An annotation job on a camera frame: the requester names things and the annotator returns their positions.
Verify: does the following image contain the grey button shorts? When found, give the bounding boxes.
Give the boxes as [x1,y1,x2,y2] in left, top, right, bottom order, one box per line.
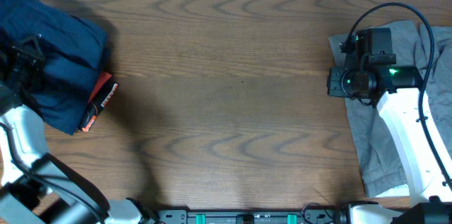
[345,20,451,198]

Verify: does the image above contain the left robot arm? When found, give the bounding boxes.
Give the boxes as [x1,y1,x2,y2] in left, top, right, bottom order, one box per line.
[1,36,159,223]

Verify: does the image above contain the dark blue denim shorts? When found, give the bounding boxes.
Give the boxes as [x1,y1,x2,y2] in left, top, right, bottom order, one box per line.
[1,0,107,94]

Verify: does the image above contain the folded red black garment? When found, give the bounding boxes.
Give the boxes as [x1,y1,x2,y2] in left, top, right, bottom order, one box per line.
[78,72,118,132]

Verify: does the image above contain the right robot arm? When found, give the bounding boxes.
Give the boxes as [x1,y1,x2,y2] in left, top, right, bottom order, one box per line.
[327,28,451,223]

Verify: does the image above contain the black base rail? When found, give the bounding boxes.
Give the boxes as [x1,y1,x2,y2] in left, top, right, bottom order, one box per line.
[156,208,340,224]

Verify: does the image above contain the folded navy blue garment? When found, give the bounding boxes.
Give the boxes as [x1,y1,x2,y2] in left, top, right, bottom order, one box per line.
[32,71,100,135]

